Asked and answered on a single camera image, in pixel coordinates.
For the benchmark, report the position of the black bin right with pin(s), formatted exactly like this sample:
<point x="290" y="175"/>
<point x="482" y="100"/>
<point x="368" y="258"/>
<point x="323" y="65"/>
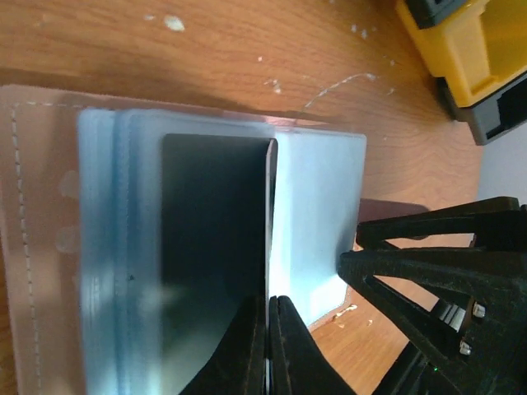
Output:
<point x="493" y="116"/>

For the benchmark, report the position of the dark credit card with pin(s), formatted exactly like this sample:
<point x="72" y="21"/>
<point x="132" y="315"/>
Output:
<point x="213" y="243"/>

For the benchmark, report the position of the black bin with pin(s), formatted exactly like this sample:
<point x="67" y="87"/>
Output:
<point x="493" y="116"/>
<point x="428" y="14"/>

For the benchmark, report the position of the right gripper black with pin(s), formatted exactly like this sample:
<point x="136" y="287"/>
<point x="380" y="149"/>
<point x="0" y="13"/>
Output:
<point x="488" y="357"/>

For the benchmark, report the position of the yellow bin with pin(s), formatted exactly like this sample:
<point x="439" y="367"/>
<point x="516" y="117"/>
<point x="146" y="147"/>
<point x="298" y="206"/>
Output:
<point x="477" y="49"/>

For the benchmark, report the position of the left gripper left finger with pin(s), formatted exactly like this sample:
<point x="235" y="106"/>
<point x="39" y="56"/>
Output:
<point x="237" y="366"/>

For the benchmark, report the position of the pink card holder wallet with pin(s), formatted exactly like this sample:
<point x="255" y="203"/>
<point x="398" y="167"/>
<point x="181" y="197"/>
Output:
<point x="81" y="229"/>

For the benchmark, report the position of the black bin left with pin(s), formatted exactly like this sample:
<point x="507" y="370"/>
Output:
<point x="428" y="14"/>

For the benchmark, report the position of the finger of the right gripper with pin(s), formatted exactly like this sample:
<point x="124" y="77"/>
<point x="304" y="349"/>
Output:
<point x="495" y="224"/>

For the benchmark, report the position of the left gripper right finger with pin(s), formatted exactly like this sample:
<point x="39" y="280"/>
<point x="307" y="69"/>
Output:
<point x="297" y="364"/>

